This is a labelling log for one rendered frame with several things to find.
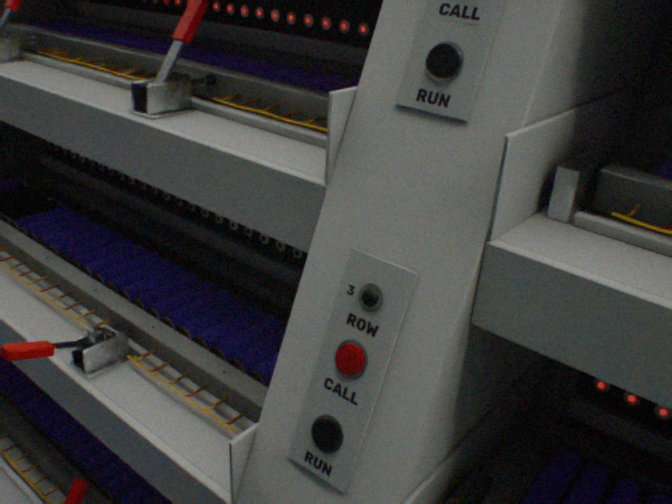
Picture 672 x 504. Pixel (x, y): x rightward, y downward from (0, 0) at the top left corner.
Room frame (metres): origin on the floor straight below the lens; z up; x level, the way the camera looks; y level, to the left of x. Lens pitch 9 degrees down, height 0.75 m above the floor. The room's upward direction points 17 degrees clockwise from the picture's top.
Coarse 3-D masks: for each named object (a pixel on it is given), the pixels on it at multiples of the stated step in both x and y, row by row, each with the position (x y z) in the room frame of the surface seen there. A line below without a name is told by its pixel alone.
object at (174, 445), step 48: (0, 288) 0.55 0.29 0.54; (0, 336) 0.52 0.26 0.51; (48, 336) 0.49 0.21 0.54; (48, 384) 0.48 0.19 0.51; (96, 384) 0.44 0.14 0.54; (144, 384) 0.44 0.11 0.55; (96, 432) 0.44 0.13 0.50; (144, 432) 0.39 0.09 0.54; (192, 432) 0.40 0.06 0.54; (240, 432) 0.40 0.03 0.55; (192, 480) 0.37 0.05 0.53; (240, 480) 0.34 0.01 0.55
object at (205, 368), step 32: (0, 224) 0.62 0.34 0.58; (32, 256) 0.57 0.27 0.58; (32, 288) 0.54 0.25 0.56; (64, 288) 0.54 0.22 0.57; (96, 288) 0.52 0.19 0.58; (128, 320) 0.48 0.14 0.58; (160, 352) 0.46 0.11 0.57; (192, 352) 0.45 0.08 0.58; (224, 384) 0.42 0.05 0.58; (256, 384) 0.42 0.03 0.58; (256, 416) 0.40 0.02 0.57
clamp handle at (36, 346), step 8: (88, 328) 0.45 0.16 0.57; (88, 336) 0.45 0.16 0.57; (96, 336) 0.45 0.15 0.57; (8, 344) 0.40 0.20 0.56; (16, 344) 0.41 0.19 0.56; (24, 344) 0.41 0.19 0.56; (32, 344) 0.41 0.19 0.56; (40, 344) 0.42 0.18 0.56; (48, 344) 0.42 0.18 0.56; (56, 344) 0.43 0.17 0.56; (64, 344) 0.43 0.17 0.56; (72, 344) 0.44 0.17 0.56; (80, 344) 0.44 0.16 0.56; (88, 344) 0.45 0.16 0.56; (8, 352) 0.39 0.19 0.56; (16, 352) 0.40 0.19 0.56; (24, 352) 0.40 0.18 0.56; (32, 352) 0.41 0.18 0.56; (40, 352) 0.41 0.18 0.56; (48, 352) 0.42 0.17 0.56; (56, 352) 0.42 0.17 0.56; (8, 360) 0.39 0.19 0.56; (16, 360) 0.40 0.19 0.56
